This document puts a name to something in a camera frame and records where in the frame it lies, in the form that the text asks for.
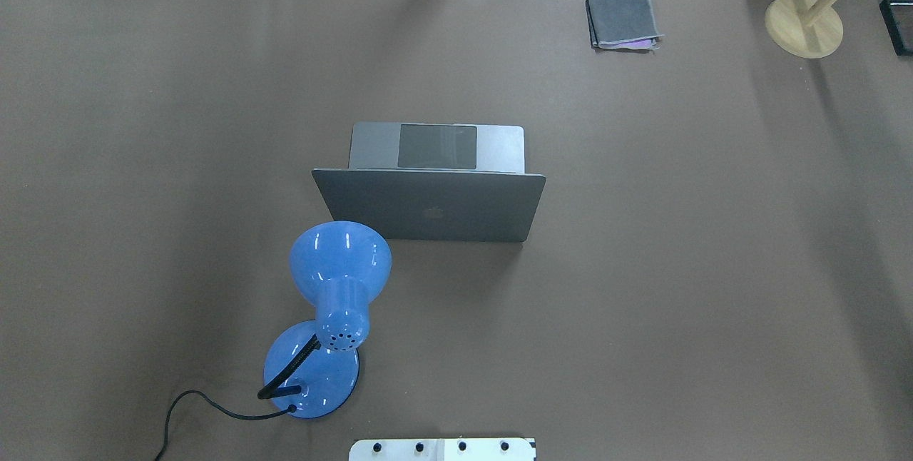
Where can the grey laptop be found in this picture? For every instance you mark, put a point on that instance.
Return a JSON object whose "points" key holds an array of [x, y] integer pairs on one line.
{"points": [[420, 181]]}

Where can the blue desk lamp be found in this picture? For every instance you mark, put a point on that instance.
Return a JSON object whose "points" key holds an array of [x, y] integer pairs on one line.
{"points": [[313, 366]]}

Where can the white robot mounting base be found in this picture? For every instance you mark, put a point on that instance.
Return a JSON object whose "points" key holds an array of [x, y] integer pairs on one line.
{"points": [[459, 448]]}

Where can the folded grey cloth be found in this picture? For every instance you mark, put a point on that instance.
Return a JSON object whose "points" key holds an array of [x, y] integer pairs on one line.
{"points": [[622, 24]]}

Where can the wooden stand with round base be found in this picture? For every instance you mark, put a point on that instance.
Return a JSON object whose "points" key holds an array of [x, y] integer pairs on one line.
{"points": [[809, 29]]}

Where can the black tray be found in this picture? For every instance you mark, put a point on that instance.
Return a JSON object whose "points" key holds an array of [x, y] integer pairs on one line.
{"points": [[897, 16]]}

